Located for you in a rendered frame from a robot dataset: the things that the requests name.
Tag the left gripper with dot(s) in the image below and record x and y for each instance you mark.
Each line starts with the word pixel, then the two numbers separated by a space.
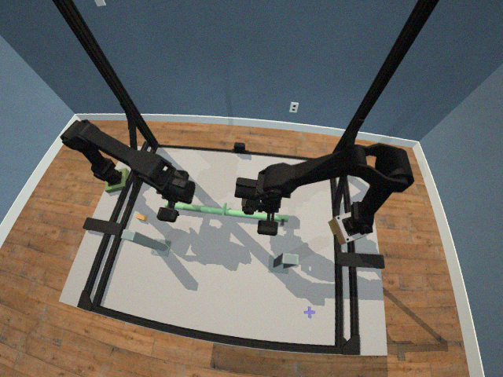
pixel 268 227

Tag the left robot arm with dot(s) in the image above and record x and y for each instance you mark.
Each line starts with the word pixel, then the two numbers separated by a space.
pixel 392 173

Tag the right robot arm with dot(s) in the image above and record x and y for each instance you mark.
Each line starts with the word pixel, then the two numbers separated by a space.
pixel 87 138

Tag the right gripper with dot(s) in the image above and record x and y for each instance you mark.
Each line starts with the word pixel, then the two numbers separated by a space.
pixel 166 213

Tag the small purple plus-shaped piece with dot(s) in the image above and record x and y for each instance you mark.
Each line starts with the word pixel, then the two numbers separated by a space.
pixel 309 312

